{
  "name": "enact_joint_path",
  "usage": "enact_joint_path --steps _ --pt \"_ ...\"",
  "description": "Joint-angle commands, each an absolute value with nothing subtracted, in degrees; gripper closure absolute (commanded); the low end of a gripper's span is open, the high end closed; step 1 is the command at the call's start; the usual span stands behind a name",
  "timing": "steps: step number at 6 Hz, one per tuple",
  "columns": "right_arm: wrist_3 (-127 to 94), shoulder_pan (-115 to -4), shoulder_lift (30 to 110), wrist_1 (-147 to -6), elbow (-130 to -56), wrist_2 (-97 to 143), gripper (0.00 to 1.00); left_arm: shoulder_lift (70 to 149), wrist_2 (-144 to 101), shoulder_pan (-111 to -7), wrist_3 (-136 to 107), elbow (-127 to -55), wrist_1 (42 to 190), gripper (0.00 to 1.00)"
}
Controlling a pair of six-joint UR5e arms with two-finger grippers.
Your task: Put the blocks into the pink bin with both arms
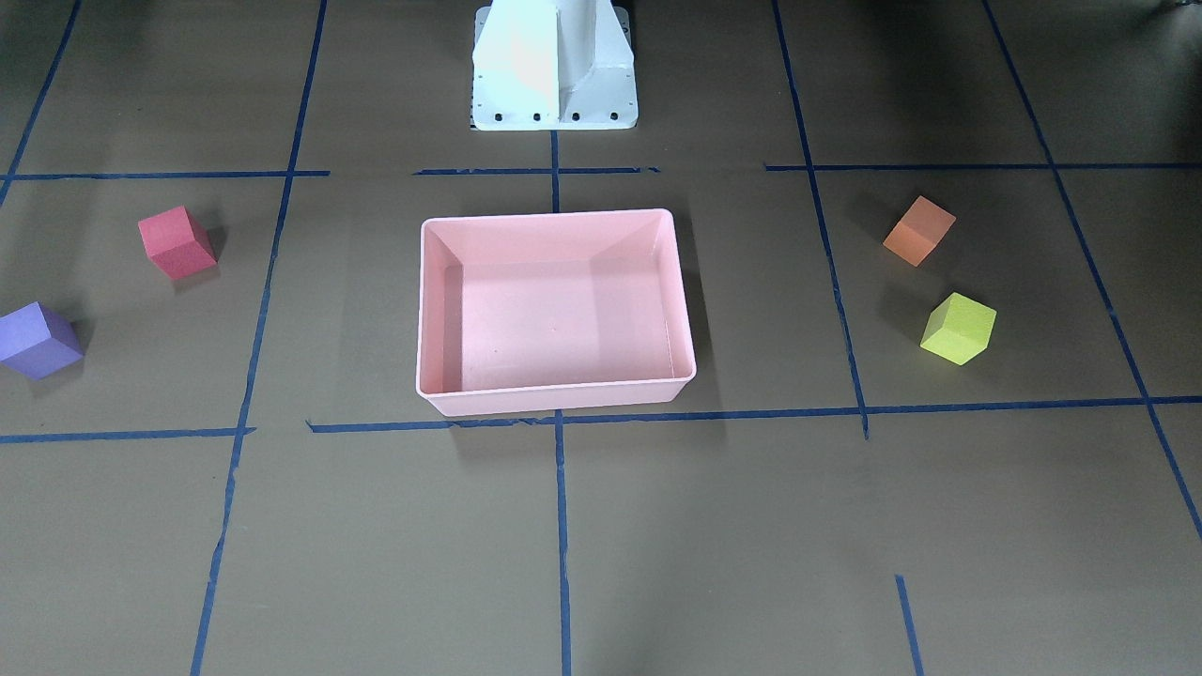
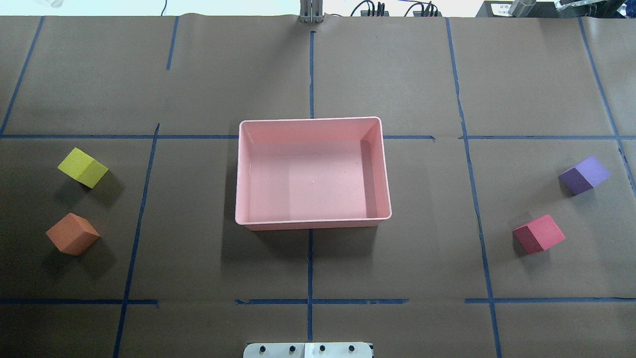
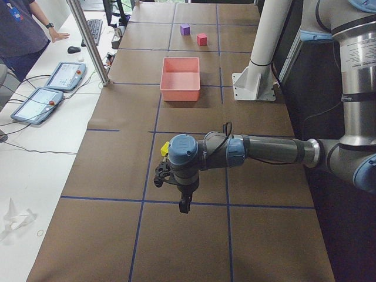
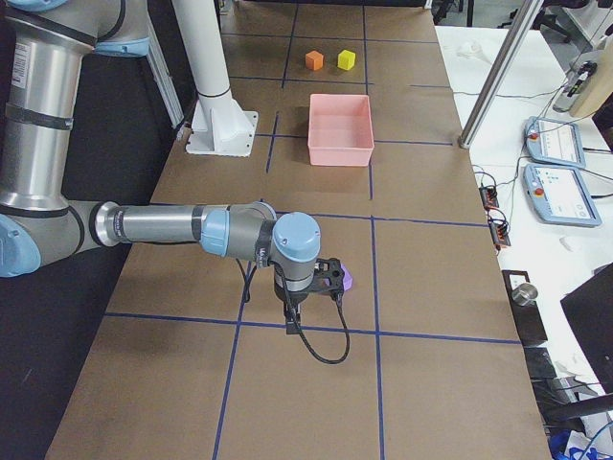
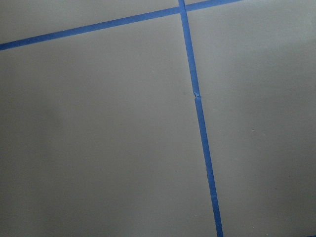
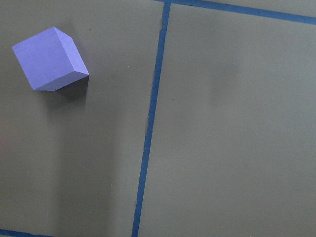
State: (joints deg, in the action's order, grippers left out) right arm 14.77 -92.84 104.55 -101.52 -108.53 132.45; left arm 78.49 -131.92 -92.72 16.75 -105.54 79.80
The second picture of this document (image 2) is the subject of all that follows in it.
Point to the yellow foam block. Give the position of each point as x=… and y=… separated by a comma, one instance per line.
x=83, y=168

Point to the purple foam block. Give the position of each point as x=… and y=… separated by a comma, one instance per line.
x=584, y=176

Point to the pink plastic bin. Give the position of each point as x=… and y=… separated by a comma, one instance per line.
x=312, y=174

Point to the red foam block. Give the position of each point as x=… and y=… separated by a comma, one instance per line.
x=539, y=234

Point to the black box under cup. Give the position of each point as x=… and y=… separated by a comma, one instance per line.
x=498, y=8

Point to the orange foam block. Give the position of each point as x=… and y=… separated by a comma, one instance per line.
x=73, y=235

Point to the metal cup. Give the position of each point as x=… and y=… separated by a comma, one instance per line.
x=521, y=8

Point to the aluminium frame post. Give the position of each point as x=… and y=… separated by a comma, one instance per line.
x=311, y=11

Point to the metal base plate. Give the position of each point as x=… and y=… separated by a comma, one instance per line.
x=309, y=350

